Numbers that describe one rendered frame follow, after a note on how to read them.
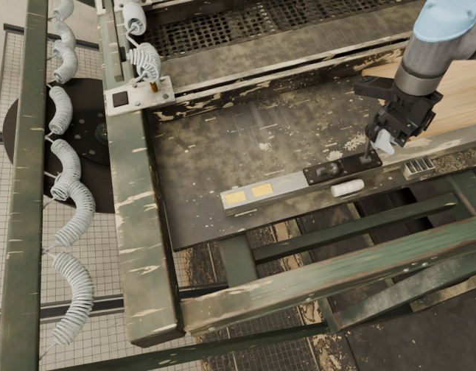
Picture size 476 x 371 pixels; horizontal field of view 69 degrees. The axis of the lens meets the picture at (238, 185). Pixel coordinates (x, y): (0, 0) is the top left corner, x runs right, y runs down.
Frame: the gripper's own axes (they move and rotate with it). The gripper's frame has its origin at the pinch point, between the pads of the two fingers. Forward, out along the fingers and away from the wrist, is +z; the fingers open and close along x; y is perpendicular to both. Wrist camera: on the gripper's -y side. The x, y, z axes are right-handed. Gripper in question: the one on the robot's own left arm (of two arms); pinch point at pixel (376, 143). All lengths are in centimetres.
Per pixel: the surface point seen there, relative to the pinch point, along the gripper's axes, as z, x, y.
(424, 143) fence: 9.3, 16.9, 4.1
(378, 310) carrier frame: 98, 8, 29
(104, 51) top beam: 3, -37, -79
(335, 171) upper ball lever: -1.8, -13.9, 0.7
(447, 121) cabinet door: 11.4, 29.9, 2.3
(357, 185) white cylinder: 10.7, -5.4, 2.5
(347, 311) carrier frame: 114, 1, 21
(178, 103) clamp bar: 6, -28, -47
